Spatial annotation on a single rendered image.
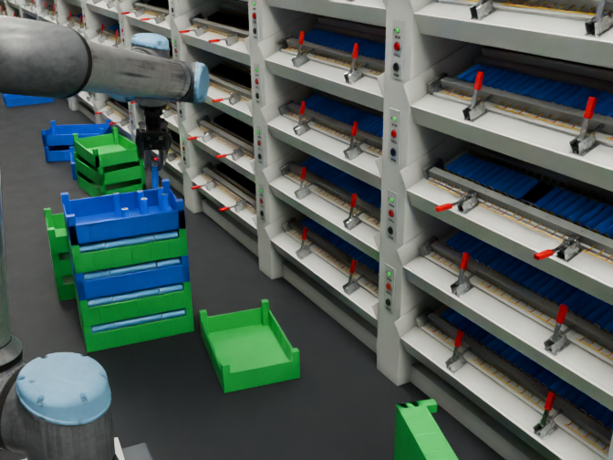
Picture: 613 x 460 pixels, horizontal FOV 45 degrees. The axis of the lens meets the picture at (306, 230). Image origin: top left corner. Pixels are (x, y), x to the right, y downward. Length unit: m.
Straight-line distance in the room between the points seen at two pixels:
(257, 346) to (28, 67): 1.12
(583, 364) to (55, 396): 0.91
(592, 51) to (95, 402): 0.99
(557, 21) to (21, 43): 0.86
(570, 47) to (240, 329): 1.26
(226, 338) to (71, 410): 0.88
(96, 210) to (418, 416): 1.13
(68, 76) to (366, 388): 1.08
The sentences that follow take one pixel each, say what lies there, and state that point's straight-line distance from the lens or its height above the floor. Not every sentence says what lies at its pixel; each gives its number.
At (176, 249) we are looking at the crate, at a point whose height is 0.26.
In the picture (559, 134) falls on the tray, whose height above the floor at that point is 0.73.
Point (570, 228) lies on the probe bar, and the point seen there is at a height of 0.57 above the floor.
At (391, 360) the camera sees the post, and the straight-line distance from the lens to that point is 1.89.
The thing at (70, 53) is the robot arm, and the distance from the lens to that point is 1.21.
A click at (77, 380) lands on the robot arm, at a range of 1.33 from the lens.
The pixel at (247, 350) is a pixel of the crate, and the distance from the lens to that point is 2.03.
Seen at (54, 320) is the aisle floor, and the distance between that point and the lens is 2.32.
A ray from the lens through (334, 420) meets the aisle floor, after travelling 1.78.
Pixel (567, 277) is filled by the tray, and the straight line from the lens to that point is 1.37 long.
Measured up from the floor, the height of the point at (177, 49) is 0.65.
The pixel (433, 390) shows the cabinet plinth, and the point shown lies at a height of 0.03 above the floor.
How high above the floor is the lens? 1.08
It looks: 23 degrees down
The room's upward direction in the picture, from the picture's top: 1 degrees counter-clockwise
